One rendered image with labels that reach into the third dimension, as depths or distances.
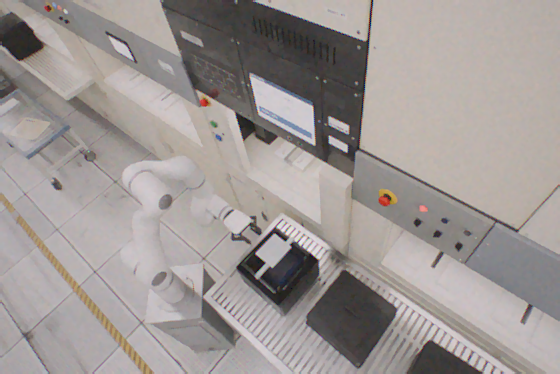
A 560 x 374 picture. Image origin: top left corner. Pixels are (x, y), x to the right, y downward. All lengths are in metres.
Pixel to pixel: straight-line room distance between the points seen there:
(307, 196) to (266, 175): 0.27
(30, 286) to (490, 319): 3.06
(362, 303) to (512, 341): 0.59
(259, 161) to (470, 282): 1.21
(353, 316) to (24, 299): 2.53
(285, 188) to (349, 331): 0.78
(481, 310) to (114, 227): 2.66
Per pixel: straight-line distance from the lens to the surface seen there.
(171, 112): 2.58
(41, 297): 3.35
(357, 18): 0.92
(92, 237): 3.35
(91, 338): 3.00
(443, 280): 1.77
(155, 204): 1.31
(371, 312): 1.69
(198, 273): 1.95
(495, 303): 1.82
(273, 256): 1.54
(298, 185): 1.96
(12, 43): 3.87
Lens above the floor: 2.48
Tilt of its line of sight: 55 degrees down
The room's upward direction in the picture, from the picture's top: 11 degrees counter-clockwise
